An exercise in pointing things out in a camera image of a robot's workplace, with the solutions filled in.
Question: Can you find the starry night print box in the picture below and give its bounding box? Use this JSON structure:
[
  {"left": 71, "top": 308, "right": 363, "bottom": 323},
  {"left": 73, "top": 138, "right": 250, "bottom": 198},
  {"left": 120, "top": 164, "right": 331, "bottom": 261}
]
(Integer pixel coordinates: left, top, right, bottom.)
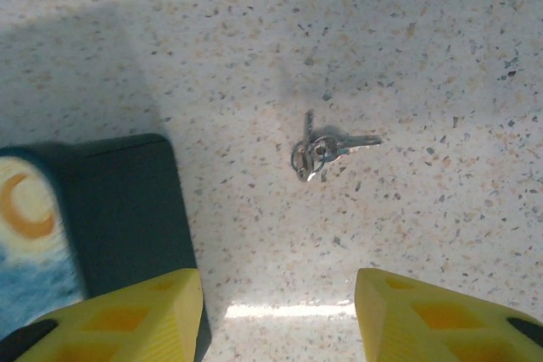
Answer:
[{"left": 0, "top": 132, "right": 212, "bottom": 362}]

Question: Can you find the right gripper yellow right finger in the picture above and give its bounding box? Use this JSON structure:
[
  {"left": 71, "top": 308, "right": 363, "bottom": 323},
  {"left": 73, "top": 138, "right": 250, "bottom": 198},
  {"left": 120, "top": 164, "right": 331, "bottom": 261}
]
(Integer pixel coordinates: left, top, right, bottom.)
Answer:
[{"left": 354, "top": 267, "right": 543, "bottom": 362}]

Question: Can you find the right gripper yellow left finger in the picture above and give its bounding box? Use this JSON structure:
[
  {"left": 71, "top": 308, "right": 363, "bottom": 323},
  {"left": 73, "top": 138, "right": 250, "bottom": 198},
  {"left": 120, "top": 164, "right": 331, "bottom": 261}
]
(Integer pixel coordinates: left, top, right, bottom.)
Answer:
[{"left": 0, "top": 267, "right": 204, "bottom": 362}]

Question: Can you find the silver key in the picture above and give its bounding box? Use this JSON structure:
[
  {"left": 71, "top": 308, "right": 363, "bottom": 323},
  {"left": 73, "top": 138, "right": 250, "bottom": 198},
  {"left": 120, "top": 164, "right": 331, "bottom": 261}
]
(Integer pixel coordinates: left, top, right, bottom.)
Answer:
[
  {"left": 291, "top": 109, "right": 317, "bottom": 183},
  {"left": 311, "top": 133, "right": 383, "bottom": 164}
]

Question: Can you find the metal key ring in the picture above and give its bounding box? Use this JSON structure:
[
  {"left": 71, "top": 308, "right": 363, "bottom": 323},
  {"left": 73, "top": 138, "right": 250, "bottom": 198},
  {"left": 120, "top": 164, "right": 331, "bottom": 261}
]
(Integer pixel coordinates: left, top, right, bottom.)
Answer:
[{"left": 308, "top": 136, "right": 345, "bottom": 181}]

